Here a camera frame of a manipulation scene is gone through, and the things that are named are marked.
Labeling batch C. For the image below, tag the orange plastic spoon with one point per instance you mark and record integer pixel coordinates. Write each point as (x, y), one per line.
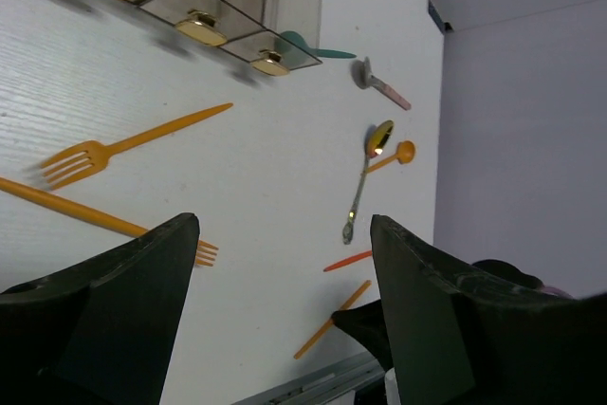
(404, 154)

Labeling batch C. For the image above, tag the red-orange plastic fork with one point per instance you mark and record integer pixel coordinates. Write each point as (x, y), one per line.
(348, 261)

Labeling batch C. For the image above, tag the orange fork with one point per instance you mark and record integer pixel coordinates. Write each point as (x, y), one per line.
(72, 209)
(90, 157)

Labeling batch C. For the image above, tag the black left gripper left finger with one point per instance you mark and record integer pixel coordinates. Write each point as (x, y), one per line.
(102, 331)

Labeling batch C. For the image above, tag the teal plastic spoon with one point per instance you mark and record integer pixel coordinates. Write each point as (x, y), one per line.
(297, 39)

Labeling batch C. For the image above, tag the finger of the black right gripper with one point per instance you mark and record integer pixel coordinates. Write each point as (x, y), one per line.
(366, 325)

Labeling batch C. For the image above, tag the aluminium frame rail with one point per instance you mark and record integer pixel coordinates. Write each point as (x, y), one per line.
(324, 385)

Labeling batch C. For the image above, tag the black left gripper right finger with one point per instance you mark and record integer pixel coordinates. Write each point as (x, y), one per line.
(460, 335)

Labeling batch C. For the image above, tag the gold spoon ornate handle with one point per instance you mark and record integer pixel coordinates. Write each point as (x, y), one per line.
(374, 145)

